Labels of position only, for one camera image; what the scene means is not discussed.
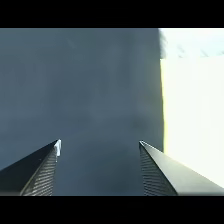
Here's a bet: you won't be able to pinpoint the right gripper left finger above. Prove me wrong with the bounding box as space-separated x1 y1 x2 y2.
0 139 62 197

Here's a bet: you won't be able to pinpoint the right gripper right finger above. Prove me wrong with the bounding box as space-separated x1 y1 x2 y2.
138 140 224 197

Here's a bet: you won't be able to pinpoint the dark grey garment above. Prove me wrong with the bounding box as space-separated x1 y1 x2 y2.
0 28 165 197

